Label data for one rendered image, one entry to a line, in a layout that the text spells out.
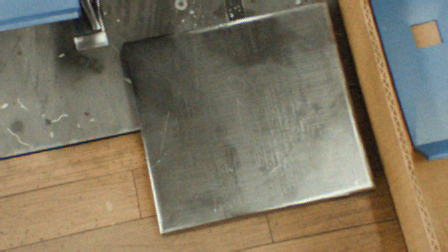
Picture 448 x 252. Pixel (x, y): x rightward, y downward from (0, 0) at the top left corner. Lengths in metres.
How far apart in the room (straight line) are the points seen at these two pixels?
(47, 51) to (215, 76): 0.14
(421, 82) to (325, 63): 0.08
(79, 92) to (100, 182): 0.08
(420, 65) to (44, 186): 0.31
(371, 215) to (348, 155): 0.05
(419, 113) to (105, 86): 0.25
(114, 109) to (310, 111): 0.16
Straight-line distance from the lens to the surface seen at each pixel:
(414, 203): 0.63
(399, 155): 0.63
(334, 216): 0.68
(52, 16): 0.60
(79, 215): 0.68
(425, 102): 0.70
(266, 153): 0.66
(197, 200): 0.65
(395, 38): 0.71
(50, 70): 0.71
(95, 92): 0.70
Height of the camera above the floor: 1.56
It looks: 75 degrees down
